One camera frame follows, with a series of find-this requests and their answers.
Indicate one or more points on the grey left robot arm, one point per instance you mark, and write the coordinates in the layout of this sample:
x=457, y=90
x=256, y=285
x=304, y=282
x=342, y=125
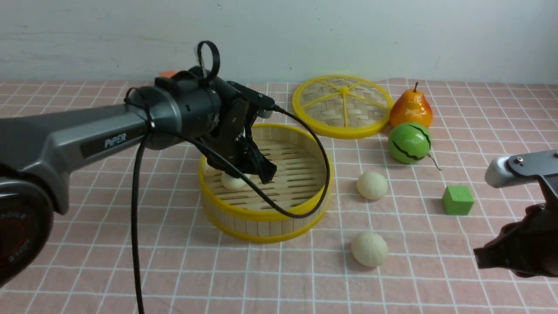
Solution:
x=39, y=153

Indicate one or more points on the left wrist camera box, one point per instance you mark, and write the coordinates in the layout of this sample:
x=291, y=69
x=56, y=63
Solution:
x=260, y=105

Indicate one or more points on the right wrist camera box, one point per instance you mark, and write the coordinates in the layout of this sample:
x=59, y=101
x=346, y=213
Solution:
x=515, y=170

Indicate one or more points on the woven bamboo steamer lid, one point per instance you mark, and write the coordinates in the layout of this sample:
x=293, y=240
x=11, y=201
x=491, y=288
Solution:
x=342, y=106

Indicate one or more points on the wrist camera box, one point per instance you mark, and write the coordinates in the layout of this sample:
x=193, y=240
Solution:
x=260, y=105
x=515, y=170

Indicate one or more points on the orange toy pear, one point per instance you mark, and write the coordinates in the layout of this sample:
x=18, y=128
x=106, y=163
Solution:
x=411, y=107

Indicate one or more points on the orange foam cube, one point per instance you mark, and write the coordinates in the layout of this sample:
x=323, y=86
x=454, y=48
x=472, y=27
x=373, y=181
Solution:
x=167, y=74

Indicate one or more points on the white bun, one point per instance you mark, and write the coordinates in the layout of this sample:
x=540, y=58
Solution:
x=232, y=183
x=369, y=249
x=372, y=186

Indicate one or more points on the green toy watermelon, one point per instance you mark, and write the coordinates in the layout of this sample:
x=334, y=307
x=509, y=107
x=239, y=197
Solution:
x=410, y=143

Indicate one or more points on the green foam cube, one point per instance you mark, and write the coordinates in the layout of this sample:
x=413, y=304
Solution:
x=457, y=200

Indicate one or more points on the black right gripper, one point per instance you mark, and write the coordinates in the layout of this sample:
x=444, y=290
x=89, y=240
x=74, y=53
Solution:
x=527, y=248

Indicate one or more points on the bamboo steamer tray yellow rim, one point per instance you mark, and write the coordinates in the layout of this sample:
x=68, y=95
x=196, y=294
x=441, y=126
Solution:
x=296, y=187

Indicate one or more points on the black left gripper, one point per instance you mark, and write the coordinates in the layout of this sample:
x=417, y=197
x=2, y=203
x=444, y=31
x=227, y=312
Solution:
x=225, y=139

